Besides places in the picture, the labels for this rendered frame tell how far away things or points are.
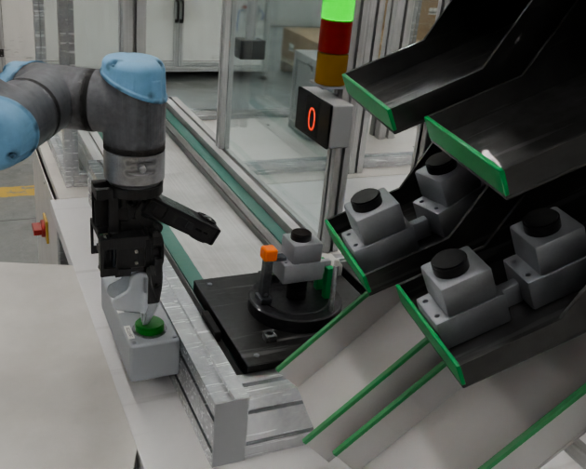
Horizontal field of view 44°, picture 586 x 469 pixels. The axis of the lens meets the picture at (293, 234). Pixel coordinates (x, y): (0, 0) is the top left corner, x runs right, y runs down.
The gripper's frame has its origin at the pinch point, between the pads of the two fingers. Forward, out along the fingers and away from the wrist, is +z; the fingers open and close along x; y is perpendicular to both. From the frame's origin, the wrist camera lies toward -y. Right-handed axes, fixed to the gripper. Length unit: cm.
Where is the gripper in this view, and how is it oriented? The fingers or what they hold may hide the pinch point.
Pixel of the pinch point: (150, 314)
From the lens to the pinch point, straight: 103.4
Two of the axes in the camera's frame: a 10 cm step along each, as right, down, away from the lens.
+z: -0.9, 9.0, 4.2
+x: 4.0, 4.2, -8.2
